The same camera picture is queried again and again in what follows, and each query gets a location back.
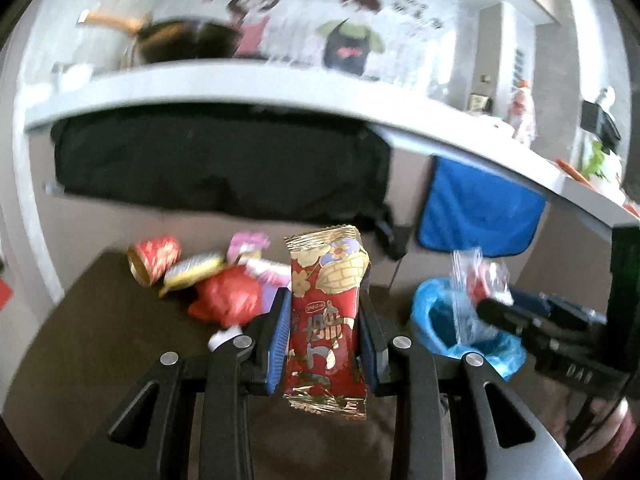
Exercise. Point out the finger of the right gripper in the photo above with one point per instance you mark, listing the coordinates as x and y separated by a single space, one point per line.
558 310
515 322

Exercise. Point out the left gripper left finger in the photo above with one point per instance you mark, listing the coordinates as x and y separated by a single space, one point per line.
272 343

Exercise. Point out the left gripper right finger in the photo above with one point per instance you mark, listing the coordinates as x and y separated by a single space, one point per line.
374 332

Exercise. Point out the clear plastic wrapper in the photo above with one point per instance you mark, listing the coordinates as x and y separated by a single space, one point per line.
473 279

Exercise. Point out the red gold snack packet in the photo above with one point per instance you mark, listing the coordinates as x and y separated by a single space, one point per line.
323 375

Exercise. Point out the red paper cup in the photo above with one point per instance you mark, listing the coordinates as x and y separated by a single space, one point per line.
150 259

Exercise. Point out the right hand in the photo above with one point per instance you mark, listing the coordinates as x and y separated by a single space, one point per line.
607 418

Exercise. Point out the white crumpled tissue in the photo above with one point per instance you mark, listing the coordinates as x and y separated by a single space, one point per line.
222 336

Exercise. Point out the purple round sponge pad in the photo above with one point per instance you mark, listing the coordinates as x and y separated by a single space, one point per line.
268 292

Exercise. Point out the red plastic bag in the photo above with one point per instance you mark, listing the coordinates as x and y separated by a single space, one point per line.
230 297

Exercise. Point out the pink white snack package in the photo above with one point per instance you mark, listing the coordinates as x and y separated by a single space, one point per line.
247 249

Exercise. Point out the blue hanging towel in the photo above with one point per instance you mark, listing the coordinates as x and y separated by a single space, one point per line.
467 207

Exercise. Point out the silver yellow round lid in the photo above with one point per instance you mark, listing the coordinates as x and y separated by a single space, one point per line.
190 271

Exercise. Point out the black hanging bag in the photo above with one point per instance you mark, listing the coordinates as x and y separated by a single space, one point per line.
246 161

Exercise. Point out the white counter top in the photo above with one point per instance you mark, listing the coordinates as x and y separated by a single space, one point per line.
410 121

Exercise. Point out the cartoon wall sticker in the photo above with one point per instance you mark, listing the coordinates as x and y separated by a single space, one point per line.
379 40

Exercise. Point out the black wok with handle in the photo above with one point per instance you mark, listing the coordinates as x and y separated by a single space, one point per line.
176 39

